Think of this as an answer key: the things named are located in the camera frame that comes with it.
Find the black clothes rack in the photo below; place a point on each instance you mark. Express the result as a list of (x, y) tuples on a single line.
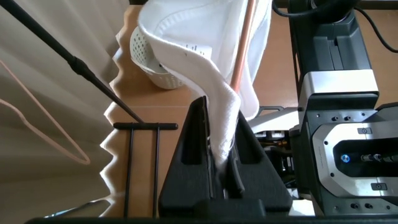
[(146, 126)]

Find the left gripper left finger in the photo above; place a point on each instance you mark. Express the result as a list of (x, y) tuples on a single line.
[(186, 186)]

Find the pink clothes hanger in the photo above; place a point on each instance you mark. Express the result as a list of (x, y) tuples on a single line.
[(62, 130), (242, 46)]

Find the beige curtain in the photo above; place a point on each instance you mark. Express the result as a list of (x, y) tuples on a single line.
[(93, 31)]

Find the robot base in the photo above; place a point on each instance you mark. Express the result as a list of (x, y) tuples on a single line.
[(342, 93)]

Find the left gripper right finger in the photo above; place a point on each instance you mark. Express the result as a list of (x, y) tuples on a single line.
[(261, 183)]

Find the white printed t-shirt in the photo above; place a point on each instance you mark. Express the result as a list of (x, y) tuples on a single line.
[(199, 37)]

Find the white laundry basket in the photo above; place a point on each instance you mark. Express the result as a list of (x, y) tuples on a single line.
[(168, 81)]

